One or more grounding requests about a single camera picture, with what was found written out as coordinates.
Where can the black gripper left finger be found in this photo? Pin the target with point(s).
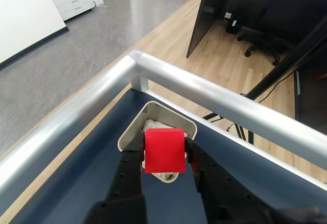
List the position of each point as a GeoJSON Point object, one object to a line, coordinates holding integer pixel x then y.
{"type": "Point", "coordinates": [125, 183]}

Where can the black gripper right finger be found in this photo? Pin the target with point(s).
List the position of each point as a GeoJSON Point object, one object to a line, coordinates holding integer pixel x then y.
{"type": "Point", "coordinates": [219, 198]}

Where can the red cube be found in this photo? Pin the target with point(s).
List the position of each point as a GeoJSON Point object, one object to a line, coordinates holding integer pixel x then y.
{"type": "Point", "coordinates": [164, 152]}

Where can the beige open box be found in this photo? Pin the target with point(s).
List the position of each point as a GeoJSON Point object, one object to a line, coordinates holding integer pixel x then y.
{"type": "Point", "coordinates": [132, 129]}

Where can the dark blue table mat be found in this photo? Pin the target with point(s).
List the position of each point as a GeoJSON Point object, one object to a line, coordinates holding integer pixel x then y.
{"type": "Point", "coordinates": [76, 183]}

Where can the black desk panel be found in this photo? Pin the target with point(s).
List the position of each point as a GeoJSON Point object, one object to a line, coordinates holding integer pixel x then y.
{"type": "Point", "coordinates": [311, 101]}
{"type": "Point", "coordinates": [204, 17]}

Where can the black tripod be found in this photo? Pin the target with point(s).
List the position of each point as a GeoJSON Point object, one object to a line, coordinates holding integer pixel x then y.
{"type": "Point", "coordinates": [281, 65]}

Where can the black waste bin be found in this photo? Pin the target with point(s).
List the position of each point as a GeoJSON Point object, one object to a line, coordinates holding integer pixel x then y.
{"type": "Point", "coordinates": [233, 26]}

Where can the black office chair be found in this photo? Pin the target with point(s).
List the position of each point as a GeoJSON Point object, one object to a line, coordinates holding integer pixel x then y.
{"type": "Point", "coordinates": [281, 9]}

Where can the aluminium pipe frame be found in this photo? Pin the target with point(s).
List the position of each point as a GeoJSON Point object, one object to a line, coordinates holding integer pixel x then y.
{"type": "Point", "coordinates": [178, 78]}

